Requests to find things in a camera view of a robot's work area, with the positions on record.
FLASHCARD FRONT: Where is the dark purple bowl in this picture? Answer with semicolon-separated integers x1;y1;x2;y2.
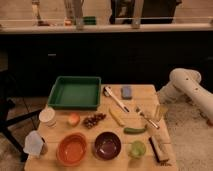
93;132;121;160

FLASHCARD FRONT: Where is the black chair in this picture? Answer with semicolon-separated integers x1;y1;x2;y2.
0;68;44;163

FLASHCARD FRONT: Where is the silver fork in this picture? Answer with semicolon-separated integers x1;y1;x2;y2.
135;106;160;129

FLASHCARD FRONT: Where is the clear plastic measuring cup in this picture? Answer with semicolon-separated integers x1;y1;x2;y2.
23;130;48;157

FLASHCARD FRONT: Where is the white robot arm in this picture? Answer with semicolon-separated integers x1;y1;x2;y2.
157;68;213;124

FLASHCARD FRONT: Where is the bunch of red grapes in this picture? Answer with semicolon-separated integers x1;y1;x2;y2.
83;113;106;129

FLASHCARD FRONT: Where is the green chili pepper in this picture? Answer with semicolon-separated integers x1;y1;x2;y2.
123;125;147;135

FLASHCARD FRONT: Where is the green plastic tray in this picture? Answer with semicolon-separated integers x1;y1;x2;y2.
47;76;101;110

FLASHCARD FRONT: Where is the green cup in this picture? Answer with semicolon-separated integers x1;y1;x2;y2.
129;140;146;159

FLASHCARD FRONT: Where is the blue sponge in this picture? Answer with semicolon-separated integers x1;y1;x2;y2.
121;86;132;100

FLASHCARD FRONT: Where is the black scrub brush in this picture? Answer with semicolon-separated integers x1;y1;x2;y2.
149;136;169;163

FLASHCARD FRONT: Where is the orange bowl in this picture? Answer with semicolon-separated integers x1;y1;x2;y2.
56;132;87;167

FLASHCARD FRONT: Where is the peach fruit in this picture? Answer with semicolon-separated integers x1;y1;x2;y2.
68;113;80;127

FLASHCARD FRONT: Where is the white cup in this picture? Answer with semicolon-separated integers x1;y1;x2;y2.
39;107;56;127

